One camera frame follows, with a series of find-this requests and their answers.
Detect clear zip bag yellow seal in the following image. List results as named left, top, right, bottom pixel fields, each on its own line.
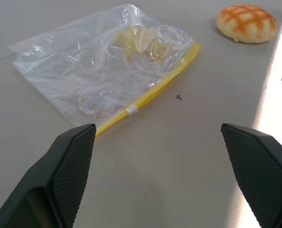
left=8, top=3, right=202, bottom=137

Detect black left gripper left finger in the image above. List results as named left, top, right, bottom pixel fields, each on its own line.
left=0, top=123, right=97, bottom=228

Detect round crosshatched bread bun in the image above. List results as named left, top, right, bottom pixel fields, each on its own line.
left=216, top=5, right=278, bottom=44

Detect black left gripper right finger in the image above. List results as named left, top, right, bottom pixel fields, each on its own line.
left=220, top=123, right=282, bottom=228

